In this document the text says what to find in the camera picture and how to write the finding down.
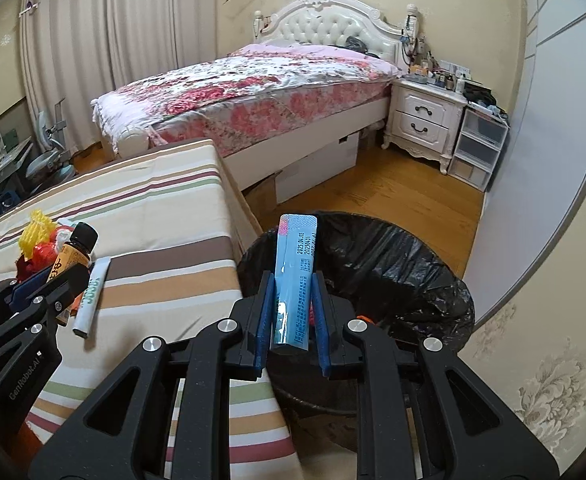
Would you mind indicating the plastic drawer unit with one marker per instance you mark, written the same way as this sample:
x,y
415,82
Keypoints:
x,y
478,145

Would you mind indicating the white wardrobe door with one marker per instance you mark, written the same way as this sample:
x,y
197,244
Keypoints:
x,y
548,160

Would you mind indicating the dark bag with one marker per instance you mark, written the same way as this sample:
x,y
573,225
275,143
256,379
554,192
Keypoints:
x,y
478,92

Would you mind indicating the grey desk chair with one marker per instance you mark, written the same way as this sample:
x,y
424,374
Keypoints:
x,y
48,155

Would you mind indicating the beige curtain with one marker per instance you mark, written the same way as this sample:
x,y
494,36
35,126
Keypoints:
x,y
98,35

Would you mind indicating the yellow foam net bundle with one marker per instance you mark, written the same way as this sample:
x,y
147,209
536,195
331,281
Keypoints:
x,y
35,232

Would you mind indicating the red plastic wrapper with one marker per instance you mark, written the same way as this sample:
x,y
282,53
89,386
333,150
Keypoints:
x,y
40,260

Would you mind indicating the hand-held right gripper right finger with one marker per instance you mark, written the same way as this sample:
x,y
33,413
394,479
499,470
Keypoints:
x,y
323,325

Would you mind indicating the brown bottle with black cap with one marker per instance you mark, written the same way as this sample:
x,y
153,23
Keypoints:
x,y
75,252

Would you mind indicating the striped tablecloth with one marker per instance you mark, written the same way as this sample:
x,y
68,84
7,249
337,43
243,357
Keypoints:
x,y
148,200

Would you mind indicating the floral quilt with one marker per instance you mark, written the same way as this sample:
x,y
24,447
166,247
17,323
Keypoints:
x,y
253,85

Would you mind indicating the cluster of small bottles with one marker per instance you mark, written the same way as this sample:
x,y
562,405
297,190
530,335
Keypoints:
x,y
435,75

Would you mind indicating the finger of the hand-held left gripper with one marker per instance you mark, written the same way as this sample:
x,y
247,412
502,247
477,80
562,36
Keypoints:
x,y
58,287
23,292

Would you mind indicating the dark cloth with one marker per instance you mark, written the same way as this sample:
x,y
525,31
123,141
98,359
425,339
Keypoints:
x,y
355,43

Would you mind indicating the white bed with tufted headboard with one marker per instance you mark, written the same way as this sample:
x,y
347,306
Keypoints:
x,y
333,25

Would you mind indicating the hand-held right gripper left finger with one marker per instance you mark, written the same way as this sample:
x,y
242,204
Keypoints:
x,y
264,325

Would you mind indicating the grey study desk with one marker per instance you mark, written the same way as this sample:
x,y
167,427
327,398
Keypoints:
x,y
3,157

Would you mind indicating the black lined trash bin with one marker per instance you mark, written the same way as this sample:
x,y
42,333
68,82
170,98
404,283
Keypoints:
x,y
398,270

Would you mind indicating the purple curtain clip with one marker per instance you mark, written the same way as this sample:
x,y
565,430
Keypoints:
x,y
28,7

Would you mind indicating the blue toothpaste tube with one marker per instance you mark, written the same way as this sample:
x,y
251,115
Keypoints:
x,y
295,270

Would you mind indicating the white nightstand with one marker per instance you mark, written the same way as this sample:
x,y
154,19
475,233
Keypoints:
x,y
423,115

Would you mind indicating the white tube with green print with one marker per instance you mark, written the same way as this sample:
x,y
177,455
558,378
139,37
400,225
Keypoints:
x,y
93,295

